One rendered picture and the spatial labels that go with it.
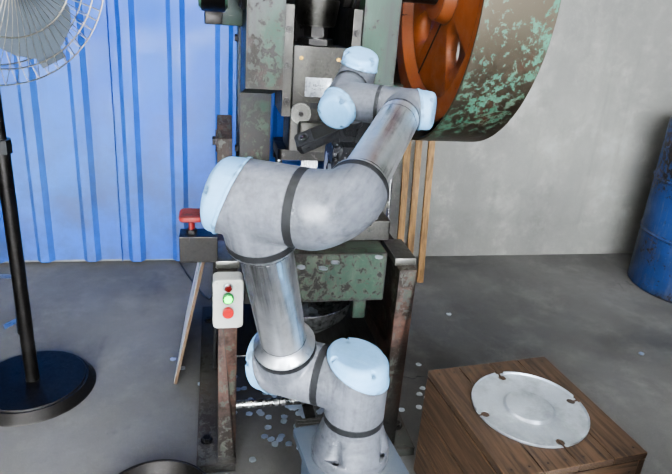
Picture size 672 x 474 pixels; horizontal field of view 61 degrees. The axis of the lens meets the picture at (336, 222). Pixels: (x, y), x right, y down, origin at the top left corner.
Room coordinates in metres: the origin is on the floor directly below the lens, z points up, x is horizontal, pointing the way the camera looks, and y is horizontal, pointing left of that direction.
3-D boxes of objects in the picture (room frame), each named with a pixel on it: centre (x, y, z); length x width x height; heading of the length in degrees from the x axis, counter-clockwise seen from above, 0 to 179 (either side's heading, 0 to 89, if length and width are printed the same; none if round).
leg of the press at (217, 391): (1.73, 0.39, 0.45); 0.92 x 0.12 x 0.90; 13
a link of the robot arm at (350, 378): (0.91, -0.06, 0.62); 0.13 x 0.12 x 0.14; 74
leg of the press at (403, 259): (1.85, -0.14, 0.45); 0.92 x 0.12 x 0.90; 13
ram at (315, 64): (1.62, 0.09, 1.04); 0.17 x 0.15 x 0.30; 13
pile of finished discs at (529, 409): (1.22, -0.53, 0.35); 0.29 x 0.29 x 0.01
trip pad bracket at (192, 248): (1.36, 0.35, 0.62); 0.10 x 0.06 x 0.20; 103
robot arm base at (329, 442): (0.91, -0.06, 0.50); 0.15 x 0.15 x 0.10
